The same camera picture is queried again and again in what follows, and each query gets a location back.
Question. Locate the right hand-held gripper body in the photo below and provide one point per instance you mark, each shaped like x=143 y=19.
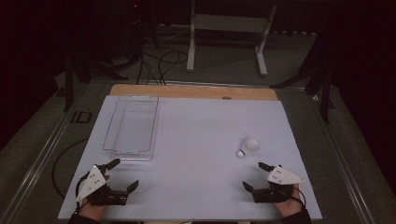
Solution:
x=285 y=177

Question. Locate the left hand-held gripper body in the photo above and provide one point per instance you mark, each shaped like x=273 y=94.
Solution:
x=93 y=182

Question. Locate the white shuttlecock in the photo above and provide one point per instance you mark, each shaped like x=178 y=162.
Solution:
x=248 y=145

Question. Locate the clear plastic tray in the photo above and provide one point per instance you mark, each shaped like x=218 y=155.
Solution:
x=134 y=127

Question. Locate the person's right hand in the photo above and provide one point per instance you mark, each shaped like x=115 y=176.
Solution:
x=289 y=207

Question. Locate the person's left hand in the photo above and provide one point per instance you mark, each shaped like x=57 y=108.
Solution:
x=92 y=212

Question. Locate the black tripod stand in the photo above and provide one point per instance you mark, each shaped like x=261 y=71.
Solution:
x=69 y=81
x=325 y=93

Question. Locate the wooden table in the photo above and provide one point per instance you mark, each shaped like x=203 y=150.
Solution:
x=193 y=91

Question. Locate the white metal stand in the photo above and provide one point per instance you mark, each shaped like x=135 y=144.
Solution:
x=190 y=56

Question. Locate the black square floor frame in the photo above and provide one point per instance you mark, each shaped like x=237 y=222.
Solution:
x=81 y=117

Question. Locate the metal floor rail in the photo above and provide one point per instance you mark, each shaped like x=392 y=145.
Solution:
x=345 y=165
x=34 y=168

